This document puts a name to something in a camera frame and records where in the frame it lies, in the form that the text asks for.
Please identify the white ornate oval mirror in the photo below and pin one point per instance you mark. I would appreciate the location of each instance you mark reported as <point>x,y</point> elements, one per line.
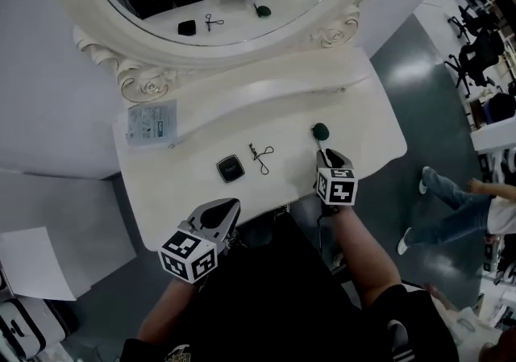
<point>133,50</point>

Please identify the black office chair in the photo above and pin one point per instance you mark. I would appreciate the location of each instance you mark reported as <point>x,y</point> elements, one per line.
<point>481,56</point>
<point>463,22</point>

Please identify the metal eyelash curler makeup item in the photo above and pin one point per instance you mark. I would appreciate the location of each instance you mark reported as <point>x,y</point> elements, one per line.
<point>263,159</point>

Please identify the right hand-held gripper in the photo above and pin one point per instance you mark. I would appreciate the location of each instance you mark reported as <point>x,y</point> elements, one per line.
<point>336,187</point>

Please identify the person's left forearm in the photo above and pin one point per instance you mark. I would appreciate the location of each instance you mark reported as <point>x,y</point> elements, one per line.
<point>169,312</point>

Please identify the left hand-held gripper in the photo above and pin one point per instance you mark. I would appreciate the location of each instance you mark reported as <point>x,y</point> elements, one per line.
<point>187,255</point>

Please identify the black square makeup compact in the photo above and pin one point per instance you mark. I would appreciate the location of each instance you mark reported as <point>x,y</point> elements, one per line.
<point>230,169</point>

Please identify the white low cabinet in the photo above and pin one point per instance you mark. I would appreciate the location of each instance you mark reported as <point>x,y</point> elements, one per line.
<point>60,199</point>

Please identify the person's right forearm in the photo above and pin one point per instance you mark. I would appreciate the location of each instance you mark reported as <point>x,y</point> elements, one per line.
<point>363,255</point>

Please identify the white paper sheet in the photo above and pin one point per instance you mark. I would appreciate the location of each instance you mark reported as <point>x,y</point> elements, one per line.
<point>32,263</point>

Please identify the person's black clothing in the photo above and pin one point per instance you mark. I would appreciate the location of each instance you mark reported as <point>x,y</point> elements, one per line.
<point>282,296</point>

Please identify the clear plastic leaflet packet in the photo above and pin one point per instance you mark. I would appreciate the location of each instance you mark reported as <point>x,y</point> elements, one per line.
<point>152,122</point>

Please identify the dark round-head makeup brush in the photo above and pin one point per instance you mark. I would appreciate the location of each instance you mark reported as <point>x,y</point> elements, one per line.
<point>321,130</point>

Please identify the white hard case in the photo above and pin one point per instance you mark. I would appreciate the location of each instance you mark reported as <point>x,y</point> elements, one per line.
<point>20,328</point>

